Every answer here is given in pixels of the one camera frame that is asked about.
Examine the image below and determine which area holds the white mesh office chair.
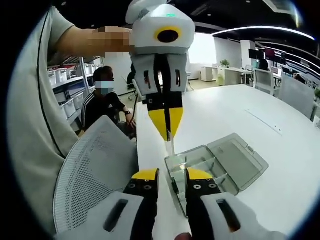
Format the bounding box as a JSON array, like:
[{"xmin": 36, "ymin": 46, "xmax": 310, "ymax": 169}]
[{"xmin": 53, "ymin": 115, "xmax": 141, "ymax": 235}]

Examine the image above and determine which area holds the dark wall display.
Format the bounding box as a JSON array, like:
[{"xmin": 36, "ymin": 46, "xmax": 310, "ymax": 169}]
[{"xmin": 248, "ymin": 48, "xmax": 286, "ymax": 66}]

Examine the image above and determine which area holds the white storage shelf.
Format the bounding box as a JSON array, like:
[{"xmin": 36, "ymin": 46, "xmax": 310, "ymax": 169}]
[{"xmin": 47, "ymin": 56, "xmax": 101, "ymax": 126}]

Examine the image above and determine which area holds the grey partition panel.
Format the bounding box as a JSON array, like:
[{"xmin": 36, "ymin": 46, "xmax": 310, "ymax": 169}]
[{"xmin": 278, "ymin": 74, "xmax": 316, "ymax": 121}]

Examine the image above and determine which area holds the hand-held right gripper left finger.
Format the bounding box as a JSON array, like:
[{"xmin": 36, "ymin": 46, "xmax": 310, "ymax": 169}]
[{"xmin": 55, "ymin": 168, "xmax": 160, "ymax": 240}]

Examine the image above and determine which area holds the person's right hand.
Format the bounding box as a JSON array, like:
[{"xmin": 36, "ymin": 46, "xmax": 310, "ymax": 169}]
[{"xmin": 175, "ymin": 231, "xmax": 193, "ymax": 240}]

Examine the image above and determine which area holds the grey transparent guide fixture box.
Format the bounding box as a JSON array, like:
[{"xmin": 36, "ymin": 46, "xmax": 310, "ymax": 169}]
[{"xmin": 164, "ymin": 133, "xmax": 270, "ymax": 219}]

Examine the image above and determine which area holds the black chest cable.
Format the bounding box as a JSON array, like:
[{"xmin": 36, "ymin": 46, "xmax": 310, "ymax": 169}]
[{"xmin": 37, "ymin": 11, "xmax": 63, "ymax": 158}]

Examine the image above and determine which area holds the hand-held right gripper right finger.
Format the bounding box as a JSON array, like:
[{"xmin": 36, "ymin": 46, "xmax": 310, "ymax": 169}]
[{"xmin": 184, "ymin": 167, "xmax": 289, "ymax": 240}]

